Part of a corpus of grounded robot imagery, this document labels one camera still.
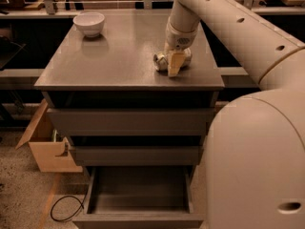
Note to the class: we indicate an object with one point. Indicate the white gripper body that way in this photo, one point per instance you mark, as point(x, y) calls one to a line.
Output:
point(179, 40)

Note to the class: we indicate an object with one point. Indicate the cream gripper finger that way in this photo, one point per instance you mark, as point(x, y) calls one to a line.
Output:
point(176, 60)

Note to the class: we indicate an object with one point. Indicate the crushed 7up can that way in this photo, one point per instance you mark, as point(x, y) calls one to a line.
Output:
point(161, 62)

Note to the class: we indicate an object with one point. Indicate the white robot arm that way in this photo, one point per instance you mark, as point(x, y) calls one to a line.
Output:
point(254, 151)

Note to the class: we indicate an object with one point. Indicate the grey top drawer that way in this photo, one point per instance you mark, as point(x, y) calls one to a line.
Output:
point(71, 122)

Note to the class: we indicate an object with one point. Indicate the grey drawer cabinet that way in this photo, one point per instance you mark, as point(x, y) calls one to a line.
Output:
point(115, 71)

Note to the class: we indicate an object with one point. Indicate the grey middle drawer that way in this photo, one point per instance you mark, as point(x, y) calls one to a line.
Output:
point(136, 155)

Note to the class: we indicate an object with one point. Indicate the grey open bottom drawer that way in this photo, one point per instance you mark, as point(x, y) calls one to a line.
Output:
point(140, 197)

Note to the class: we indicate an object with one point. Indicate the white ceramic bowl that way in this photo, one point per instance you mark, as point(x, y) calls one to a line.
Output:
point(90, 24)

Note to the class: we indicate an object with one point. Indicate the open cardboard box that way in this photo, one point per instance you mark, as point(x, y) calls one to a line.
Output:
point(50, 153)

